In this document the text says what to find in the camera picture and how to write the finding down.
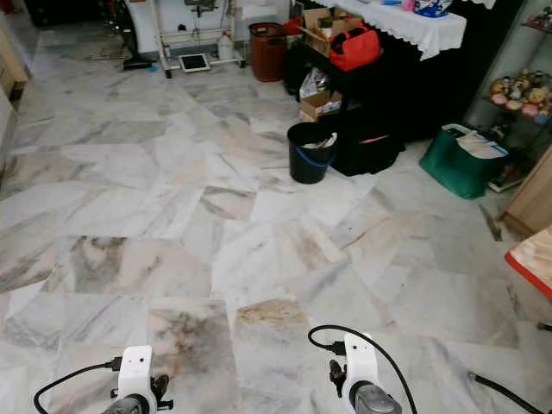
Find black plastic bucket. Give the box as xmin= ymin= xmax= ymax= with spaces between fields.
xmin=287 ymin=122 xmax=339 ymax=185

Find black duffel bag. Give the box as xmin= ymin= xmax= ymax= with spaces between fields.
xmin=329 ymin=116 xmax=405 ymax=178

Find table with red edge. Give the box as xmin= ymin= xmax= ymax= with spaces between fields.
xmin=505 ymin=226 xmax=552 ymax=301

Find green tote bag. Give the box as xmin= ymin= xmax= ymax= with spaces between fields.
xmin=419 ymin=123 xmax=510 ymax=200

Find light wooden cabinet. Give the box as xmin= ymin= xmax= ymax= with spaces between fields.
xmin=499 ymin=164 xmax=552 ymax=241

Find small cardboard box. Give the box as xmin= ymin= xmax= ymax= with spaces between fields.
xmin=298 ymin=90 xmax=344 ymax=123

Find crumpled plastic bag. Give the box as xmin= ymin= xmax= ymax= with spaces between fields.
xmin=300 ymin=68 xmax=329 ymax=97

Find black side table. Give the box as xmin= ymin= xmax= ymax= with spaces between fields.
xmin=283 ymin=16 xmax=523 ymax=146

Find red fabric bag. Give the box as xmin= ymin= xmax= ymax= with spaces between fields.
xmin=328 ymin=26 xmax=382 ymax=72

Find white flat scale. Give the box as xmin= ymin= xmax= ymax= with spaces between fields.
xmin=179 ymin=53 xmax=211 ymax=73

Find brown plastic bin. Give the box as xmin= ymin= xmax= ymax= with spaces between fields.
xmin=248 ymin=22 xmax=287 ymax=84

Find small ceramic figurines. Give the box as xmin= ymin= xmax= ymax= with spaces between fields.
xmin=487 ymin=72 xmax=552 ymax=126

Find white plastic bottle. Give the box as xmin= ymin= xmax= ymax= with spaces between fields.
xmin=217 ymin=32 xmax=236 ymax=62

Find brown wooden furniture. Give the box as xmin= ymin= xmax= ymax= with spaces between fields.
xmin=0 ymin=30 xmax=29 ymax=104

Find large open cardboard box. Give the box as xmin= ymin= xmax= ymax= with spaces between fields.
xmin=298 ymin=7 xmax=363 ymax=54

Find white metal rack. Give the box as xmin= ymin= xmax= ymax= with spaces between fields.
xmin=151 ymin=0 xmax=247 ymax=78

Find white lace tablecloth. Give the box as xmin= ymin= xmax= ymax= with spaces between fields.
xmin=319 ymin=0 xmax=468 ymax=61

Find blue and white bowl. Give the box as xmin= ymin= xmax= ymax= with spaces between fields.
xmin=412 ymin=0 xmax=454 ymax=18

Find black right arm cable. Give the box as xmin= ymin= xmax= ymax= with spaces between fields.
xmin=308 ymin=324 xmax=419 ymax=414

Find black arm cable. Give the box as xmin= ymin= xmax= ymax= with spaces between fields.
xmin=34 ymin=357 xmax=123 ymax=414
xmin=308 ymin=324 xmax=419 ymax=414

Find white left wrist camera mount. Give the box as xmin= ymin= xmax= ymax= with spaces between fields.
xmin=118 ymin=345 xmax=156 ymax=405

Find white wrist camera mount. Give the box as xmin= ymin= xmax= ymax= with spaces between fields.
xmin=342 ymin=333 xmax=382 ymax=389
xmin=118 ymin=345 xmax=156 ymax=405

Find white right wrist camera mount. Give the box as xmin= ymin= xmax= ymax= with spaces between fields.
xmin=342 ymin=333 xmax=382 ymax=389

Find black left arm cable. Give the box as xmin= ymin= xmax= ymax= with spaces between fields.
xmin=34 ymin=357 xmax=123 ymax=414

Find thick black loose cable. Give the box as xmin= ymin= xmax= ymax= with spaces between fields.
xmin=467 ymin=371 xmax=546 ymax=414

